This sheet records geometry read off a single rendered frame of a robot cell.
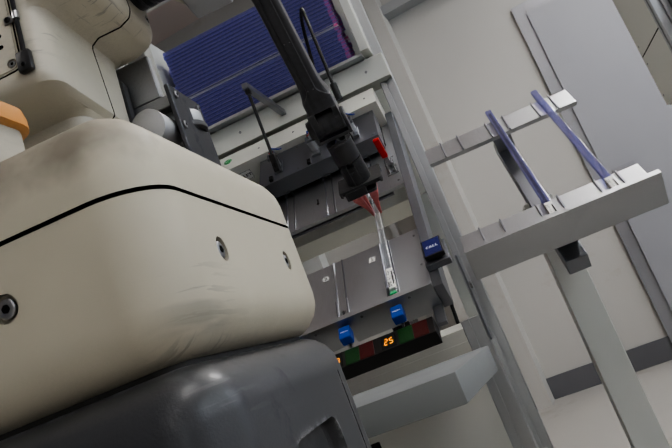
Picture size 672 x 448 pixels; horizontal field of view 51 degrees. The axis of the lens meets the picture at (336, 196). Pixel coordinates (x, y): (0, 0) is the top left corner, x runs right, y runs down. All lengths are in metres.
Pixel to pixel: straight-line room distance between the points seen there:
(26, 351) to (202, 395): 0.08
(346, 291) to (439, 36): 3.21
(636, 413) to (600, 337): 0.15
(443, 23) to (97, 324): 4.30
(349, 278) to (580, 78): 2.99
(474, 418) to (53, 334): 1.44
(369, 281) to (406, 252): 0.10
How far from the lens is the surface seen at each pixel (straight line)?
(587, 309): 1.46
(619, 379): 1.48
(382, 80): 1.97
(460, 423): 1.71
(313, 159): 1.82
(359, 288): 1.46
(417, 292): 1.37
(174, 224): 0.33
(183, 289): 0.31
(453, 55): 4.49
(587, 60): 4.32
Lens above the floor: 0.67
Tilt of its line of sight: 12 degrees up
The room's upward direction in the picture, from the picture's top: 22 degrees counter-clockwise
